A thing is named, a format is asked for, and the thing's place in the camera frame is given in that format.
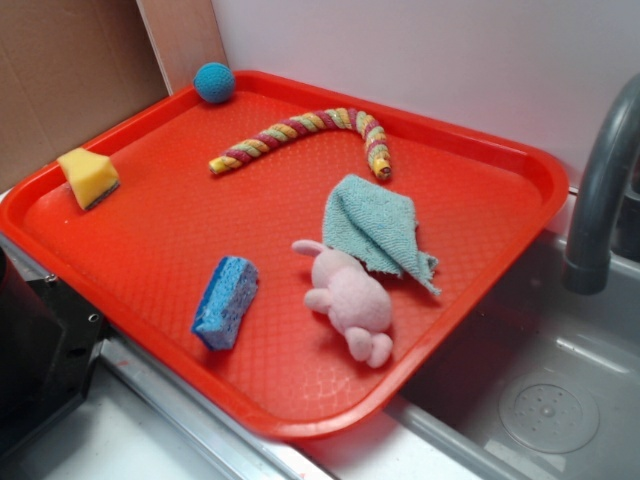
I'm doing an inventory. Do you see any teal terry cloth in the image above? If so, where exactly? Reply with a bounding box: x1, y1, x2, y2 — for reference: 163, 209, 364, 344
322, 175, 441, 295

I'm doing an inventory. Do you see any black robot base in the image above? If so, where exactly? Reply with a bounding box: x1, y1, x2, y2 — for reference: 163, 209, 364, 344
1, 252, 104, 458

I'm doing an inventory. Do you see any brown cardboard panel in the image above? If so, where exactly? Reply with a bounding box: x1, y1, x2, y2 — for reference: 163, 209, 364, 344
1, 1, 167, 190

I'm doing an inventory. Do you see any multicolour twisted rope toy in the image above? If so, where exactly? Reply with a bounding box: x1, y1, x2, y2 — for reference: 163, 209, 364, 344
208, 107, 392, 180

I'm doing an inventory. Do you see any blue cellulose sponge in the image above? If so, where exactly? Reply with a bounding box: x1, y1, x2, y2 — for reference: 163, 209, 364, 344
191, 256, 258, 351

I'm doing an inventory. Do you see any grey sink basin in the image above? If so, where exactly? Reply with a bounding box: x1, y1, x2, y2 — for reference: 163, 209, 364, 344
300, 205, 639, 479

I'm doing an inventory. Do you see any red plastic tray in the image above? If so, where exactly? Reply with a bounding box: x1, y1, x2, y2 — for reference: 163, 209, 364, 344
1, 72, 568, 440

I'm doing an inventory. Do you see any grey sink faucet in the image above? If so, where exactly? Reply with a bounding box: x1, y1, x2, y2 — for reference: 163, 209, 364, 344
562, 76, 639, 295

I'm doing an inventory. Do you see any pink plush toy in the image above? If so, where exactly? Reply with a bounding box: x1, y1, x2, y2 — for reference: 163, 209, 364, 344
292, 240, 393, 368

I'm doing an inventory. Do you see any blue crocheted ball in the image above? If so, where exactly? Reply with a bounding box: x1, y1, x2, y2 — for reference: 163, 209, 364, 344
193, 62, 236, 104

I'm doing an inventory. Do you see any yellow sponge with green pad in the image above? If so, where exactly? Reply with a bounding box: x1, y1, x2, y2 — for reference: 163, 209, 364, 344
57, 148, 120, 211

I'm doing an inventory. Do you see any light wooden board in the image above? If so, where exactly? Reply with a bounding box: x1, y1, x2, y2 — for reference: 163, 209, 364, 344
136, 0, 228, 95

